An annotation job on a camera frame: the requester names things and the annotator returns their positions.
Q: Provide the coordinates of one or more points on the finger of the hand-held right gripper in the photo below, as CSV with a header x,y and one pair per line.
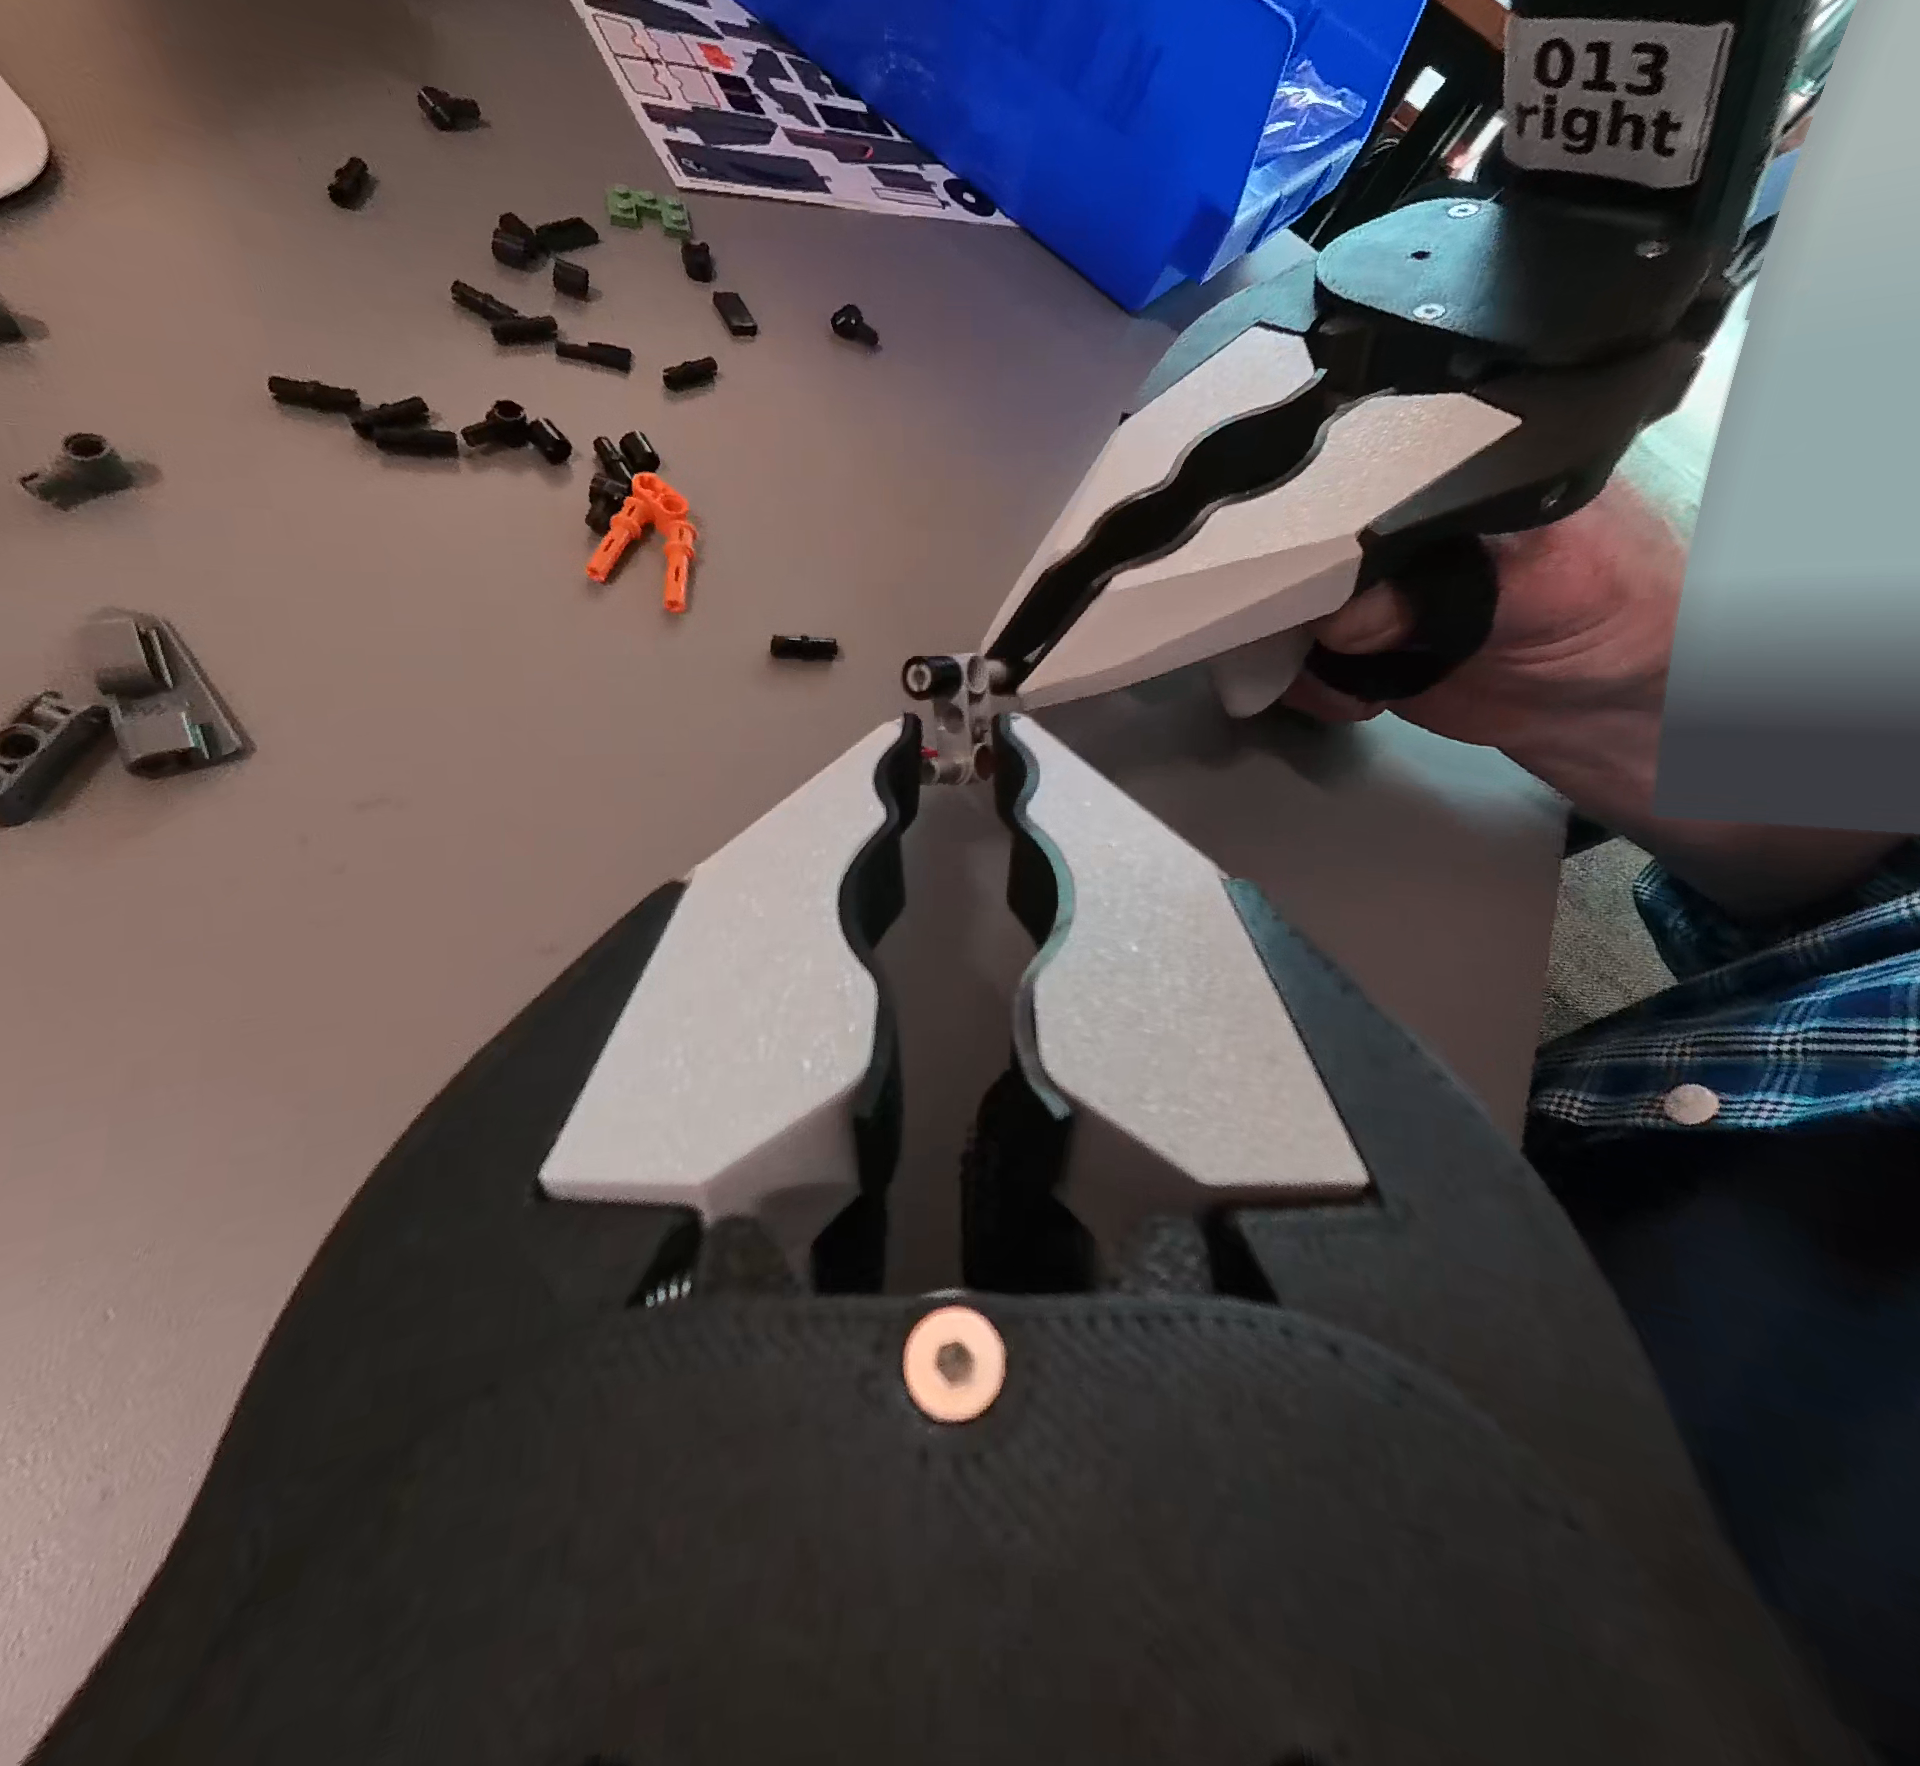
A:
x,y
1186,419
1291,540

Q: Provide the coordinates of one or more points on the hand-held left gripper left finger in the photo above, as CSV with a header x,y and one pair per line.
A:
x,y
726,1029

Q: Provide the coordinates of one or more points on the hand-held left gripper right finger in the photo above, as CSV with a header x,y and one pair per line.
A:
x,y
1186,1029

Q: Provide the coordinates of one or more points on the thin grey lego liftarm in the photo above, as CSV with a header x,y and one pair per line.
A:
x,y
961,720

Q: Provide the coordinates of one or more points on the pile of dark lego connectors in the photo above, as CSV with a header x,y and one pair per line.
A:
x,y
146,717

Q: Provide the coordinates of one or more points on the pile of black lego pins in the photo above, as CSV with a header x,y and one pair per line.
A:
x,y
390,419

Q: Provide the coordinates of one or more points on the person's right forearm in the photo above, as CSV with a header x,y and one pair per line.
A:
x,y
1729,865

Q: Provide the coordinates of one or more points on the orange lego pin connector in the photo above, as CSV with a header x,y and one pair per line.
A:
x,y
615,552
679,578

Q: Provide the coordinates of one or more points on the green lego plate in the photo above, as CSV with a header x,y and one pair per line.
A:
x,y
649,212

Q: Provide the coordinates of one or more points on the lego sticker sheet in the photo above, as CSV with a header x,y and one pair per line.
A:
x,y
726,75

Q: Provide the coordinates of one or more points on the person's right hand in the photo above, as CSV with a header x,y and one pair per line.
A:
x,y
1576,639

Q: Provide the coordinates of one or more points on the clear plastic bag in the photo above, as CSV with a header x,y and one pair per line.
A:
x,y
1320,112

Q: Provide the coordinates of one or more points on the blue storage bin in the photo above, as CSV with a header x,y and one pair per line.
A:
x,y
977,40

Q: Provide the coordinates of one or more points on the white stand with base plate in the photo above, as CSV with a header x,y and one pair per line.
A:
x,y
17,142

